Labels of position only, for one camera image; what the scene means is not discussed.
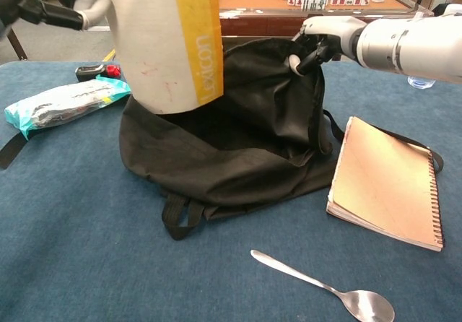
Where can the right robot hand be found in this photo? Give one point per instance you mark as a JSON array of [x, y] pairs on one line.
[[332, 33]]

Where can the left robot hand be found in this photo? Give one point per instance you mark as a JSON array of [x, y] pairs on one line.
[[54, 11]]

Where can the white and yellow Lexicon box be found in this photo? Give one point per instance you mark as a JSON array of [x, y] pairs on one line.
[[155, 47]]

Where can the black fabric backpack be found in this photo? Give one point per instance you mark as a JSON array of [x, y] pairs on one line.
[[252, 148]]

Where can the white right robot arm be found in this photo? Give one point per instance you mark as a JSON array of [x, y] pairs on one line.
[[408, 47]]

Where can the bamboo-face mahjong tile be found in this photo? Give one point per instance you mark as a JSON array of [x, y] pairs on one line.
[[304, 3], [310, 3], [317, 3], [323, 3]]

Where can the dark furniture leg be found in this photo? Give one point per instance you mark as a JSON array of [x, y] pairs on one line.
[[18, 45]]

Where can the small black key fob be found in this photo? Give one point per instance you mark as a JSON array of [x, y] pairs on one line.
[[89, 73]]

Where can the brown mahjong table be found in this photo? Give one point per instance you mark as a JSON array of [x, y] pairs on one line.
[[260, 22]]

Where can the small red object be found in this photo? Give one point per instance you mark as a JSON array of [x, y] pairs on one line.
[[113, 70]]

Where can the teal plastic snack packet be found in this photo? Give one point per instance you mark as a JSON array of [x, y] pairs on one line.
[[68, 103]]

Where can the clear plastic water bottle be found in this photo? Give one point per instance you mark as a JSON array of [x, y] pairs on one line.
[[420, 83]]

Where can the tan spiral notebook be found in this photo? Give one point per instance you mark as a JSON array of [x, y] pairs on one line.
[[382, 181]]

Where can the blue table cloth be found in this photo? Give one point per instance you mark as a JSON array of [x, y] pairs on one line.
[[90, 246]]

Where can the metal spoon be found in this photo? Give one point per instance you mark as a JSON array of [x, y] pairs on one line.
[[366, 305]]

